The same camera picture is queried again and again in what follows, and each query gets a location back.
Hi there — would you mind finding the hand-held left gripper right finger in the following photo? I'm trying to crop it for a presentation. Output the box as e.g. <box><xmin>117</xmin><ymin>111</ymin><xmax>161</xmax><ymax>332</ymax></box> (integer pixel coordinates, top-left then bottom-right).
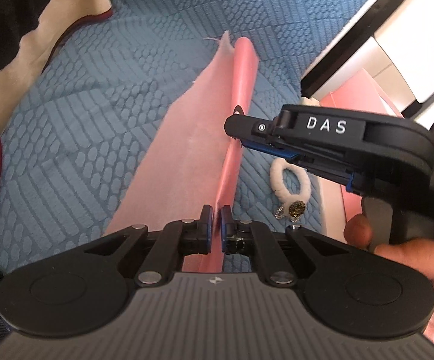
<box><xmin>221</xmin><ymin>205</ymin><xmax>353</xmax><ymax>286</ymax></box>

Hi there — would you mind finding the blue textured mat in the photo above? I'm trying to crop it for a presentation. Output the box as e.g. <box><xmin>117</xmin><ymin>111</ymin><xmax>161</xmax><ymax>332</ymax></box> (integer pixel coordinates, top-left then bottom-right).
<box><xmin>0</xmin><ymin>0</ymin><xmax>405</xmax><ymax>275</ymax></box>

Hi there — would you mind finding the red black striped blanket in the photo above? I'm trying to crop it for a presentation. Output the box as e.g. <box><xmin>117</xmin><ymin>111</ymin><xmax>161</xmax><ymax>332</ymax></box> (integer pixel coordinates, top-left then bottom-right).
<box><xmin>0</xmin><ymin>0</ymin><xmax>122</xmax><ymax>234</ymax></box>

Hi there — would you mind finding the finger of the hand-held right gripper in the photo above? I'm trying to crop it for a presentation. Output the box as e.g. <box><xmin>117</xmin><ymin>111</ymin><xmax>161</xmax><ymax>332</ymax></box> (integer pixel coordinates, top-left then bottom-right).
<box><xmin>225</xmin><ymin>114</ymin><xmax>291</xmax><ymax>147</ymax></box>
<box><xmin>240</xmin><ymin>139</ymin><xmax>365</xmax><ymax>198</ymax></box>

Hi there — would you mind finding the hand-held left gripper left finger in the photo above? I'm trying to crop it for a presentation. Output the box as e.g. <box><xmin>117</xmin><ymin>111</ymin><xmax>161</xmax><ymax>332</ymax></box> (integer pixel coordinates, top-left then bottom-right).
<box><xmin>84</xmin><ymin>204</ymin><xmax>214</xmax><ymax>286</ymax></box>

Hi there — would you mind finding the white hair tie with ornaments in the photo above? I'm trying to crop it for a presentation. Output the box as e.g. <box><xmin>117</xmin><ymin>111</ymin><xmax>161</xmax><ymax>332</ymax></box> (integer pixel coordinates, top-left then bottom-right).
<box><xmin>270</xmin><ymin>157</ymin><xmax>312</xmax><ymax>221</ymax></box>

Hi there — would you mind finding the person's right hand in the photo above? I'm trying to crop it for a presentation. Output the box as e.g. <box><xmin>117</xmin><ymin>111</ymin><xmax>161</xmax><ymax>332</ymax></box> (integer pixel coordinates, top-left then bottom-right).
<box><xmin>344</xmin><ymin>213</ymin><xmax>434</xmax><ymax>298</ymax></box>

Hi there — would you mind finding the pink cardboard box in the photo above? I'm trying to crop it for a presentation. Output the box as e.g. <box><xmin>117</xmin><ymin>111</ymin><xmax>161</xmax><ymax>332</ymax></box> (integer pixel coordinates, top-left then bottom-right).
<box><xmin>319</xmin><ymin>68</ymin><xmax>434</xmax><ymax>349</ymax></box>

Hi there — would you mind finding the white folding chair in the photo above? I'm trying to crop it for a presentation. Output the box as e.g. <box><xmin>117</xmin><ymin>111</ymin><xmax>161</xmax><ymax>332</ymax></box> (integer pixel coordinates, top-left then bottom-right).
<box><xmin>300</xmin><ymin>0</ymin><xmax>434</xmax><ymax>118</ymax></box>

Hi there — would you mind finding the pink cloth bag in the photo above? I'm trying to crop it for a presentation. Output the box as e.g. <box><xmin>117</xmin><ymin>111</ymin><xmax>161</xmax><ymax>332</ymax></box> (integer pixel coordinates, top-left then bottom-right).
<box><xmin>104</xmin><ymin>30</ymin><xmax>261</xmax><ymax>275</ymax></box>

